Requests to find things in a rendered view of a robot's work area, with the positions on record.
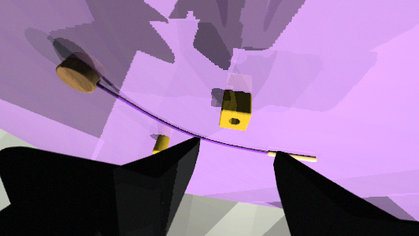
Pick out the round wooden button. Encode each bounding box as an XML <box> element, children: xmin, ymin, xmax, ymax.
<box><xmin>56</xmin><ymin>59</ymin><xmax>99</xmax><ymax>93</ymax></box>

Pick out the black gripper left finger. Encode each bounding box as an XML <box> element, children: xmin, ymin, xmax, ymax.
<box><xmin>0</xmin><ymin>137</ymin><xmax>201</xmax><ymax>236</ymax></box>

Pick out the yellow wooden block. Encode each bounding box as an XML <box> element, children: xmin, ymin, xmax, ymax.
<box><xmin>219</xmin><ymin>90</ymin><xmax>252</xmax><ymax>131</ymax></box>

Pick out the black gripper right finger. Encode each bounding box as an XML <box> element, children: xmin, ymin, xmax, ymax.
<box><xmin>273</xmin><ymin>151</ymin><xmax>419</xmax><ymax>236</ymax></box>

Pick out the yellow cylinder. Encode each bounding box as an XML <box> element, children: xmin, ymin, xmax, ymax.
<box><xmin>152</xmin><ymin>135</ymin><xmax>170</xmax><ymax>154</ymax></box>

